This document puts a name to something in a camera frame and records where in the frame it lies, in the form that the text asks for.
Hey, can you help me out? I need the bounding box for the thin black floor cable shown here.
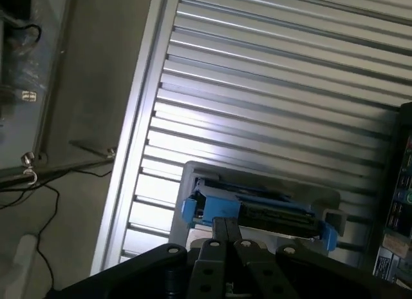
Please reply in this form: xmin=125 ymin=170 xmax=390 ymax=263
xmin=0 ymin=169 xmax=113 ymax=290

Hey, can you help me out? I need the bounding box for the black open PC case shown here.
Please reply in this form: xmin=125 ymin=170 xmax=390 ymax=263
xmin=373 ymin=101 xmax=412 ymax=285

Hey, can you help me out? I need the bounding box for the metal frame with clear panel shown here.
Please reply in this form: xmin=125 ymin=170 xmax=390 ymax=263
xmin=0 ymin=0 xmax=117 ymax=188

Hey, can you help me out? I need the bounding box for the blue and grey fixture block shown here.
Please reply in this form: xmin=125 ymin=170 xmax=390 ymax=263
xmin=169 ymin=160 xmax=350 ymax=264

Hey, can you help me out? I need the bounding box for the black disk with blue bracket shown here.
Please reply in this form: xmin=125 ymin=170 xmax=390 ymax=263
xmin=182 ymin=179 xmax=339 ymax=251

